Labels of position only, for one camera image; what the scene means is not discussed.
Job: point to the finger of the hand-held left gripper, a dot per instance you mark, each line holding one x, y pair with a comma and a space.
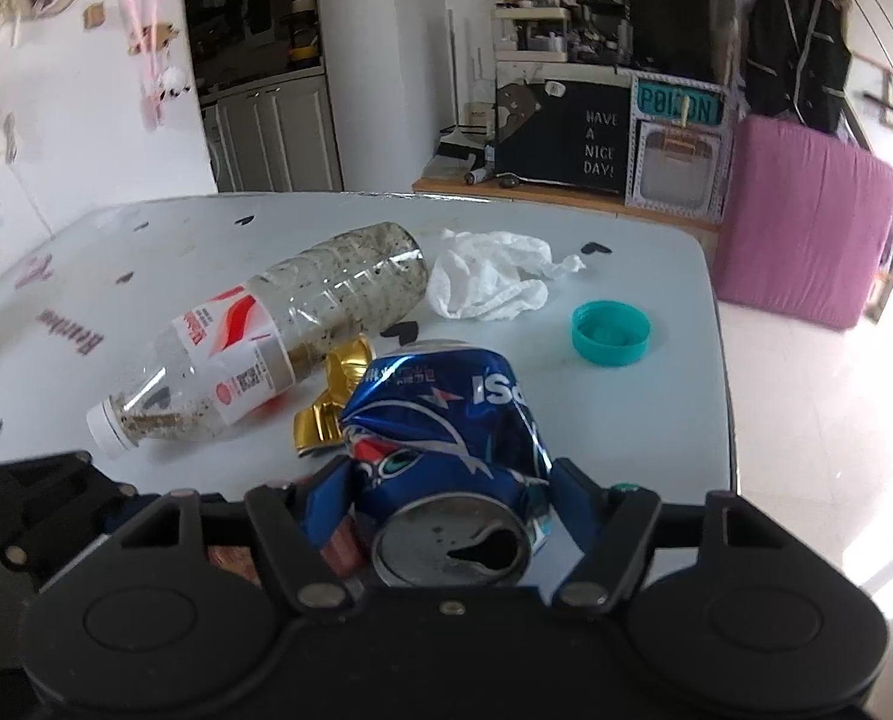
34, 510

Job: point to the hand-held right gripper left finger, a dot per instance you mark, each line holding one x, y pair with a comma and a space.
281, 532

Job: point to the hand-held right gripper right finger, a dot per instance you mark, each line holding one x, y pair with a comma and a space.
577, 502

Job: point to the crushed blue soda can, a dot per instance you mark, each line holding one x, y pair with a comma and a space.
439, 450

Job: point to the white tissue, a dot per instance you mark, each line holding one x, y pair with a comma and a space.
491, 274

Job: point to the gold foil wrapper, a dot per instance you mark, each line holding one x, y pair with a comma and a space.
341, 371

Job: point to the teal bottle cap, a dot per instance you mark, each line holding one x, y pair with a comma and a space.
611, 334

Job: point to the clear plastic bottle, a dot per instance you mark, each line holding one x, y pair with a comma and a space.
296, 315

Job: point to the pink mattress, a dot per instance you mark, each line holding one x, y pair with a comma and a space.
798, 225

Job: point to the black chalkboard sign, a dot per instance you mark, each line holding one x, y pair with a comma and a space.
559, 135

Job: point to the cream kitchen base cabinet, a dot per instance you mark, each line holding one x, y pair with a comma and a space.
277, 135

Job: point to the teal sign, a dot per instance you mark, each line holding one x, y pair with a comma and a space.
678, 103

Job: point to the white storage rack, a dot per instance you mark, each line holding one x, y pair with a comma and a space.
532, 34

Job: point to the black bottle rack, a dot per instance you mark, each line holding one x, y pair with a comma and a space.
603, 26

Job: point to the black vest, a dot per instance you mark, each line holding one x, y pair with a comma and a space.
795, 45

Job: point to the pink ribbon wall hanging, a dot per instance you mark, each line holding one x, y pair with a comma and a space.
150, 52

